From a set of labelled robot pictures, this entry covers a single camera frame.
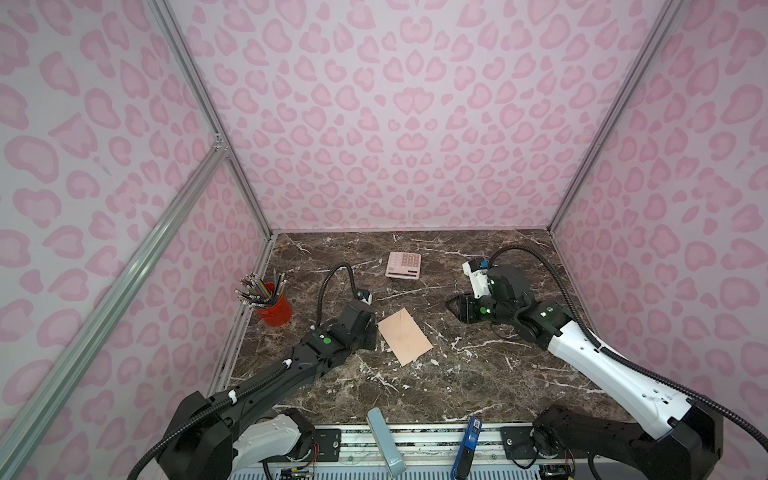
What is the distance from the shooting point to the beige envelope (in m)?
0.90

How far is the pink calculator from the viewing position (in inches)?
41.8

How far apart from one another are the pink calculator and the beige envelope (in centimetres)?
13
